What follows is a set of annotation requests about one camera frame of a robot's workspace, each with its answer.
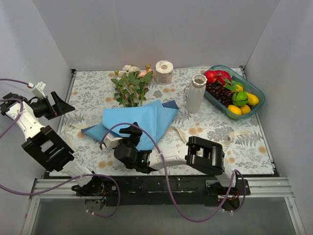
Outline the green round fruit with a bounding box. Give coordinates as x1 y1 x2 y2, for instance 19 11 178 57
232 92 248 107

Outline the yellow fruit under leaves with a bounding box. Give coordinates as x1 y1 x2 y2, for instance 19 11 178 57
232 84 244 92

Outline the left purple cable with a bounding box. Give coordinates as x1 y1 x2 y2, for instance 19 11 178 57
0 78 121 218

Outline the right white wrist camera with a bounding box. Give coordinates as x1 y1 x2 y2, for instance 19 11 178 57
100 133 122 149

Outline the purple grape bunch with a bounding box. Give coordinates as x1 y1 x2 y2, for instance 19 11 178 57
206 83 233 107

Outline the yellow lemon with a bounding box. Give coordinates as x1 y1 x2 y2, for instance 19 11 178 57
246 92 259 106
240 105 251 115
228 105 242 116

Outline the pink bud flower stem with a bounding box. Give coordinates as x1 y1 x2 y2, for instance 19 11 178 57
119 72 141 107

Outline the toilet paper roll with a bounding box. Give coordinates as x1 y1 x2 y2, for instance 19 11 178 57
156 60 174 85

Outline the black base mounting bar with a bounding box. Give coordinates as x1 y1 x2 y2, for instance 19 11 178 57
71 175 251 211

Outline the yellow lemon front left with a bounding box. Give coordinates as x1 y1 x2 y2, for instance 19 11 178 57
228 105 242 116

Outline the blue wrapping paper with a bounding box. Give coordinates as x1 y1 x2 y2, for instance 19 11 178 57
83 100 179 150

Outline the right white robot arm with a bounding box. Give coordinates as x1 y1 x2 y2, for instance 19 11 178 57
114 123 247 200

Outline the white rose flower stem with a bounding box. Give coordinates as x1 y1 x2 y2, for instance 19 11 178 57
111 65 140 107

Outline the pink dragon fruit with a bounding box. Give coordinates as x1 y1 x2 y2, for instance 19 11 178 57
215 70 232 86

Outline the white ribbed ceramic vase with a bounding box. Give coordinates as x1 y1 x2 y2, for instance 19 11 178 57
185 74 207 114

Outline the floral patterned tablecloth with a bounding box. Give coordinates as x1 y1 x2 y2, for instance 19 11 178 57
61 68 274 176

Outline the purple cable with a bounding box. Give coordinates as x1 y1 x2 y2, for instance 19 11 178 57
99 122 245 223
0 78 121 218

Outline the beige ribbon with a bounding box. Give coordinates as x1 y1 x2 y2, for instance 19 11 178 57
62 123 96 159

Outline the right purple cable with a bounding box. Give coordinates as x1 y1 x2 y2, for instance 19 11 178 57
99 122 245 223

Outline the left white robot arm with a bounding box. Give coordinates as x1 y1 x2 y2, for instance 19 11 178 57
0 92 105 196

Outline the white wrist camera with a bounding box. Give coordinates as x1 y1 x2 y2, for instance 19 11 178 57
32 81 46 99
100 133 122 149

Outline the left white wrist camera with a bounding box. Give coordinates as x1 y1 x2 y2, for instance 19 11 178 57
32 81 46 99

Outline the peach rose flower stem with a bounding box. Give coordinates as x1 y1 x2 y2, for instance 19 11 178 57
137 64 154 106

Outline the red apple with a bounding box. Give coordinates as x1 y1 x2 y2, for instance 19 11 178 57
204 70 218 84

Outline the pink rose flower stem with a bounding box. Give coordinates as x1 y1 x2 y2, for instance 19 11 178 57
114 85 138 108

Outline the yellow lemon front right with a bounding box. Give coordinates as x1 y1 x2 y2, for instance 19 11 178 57
240 105 251 115

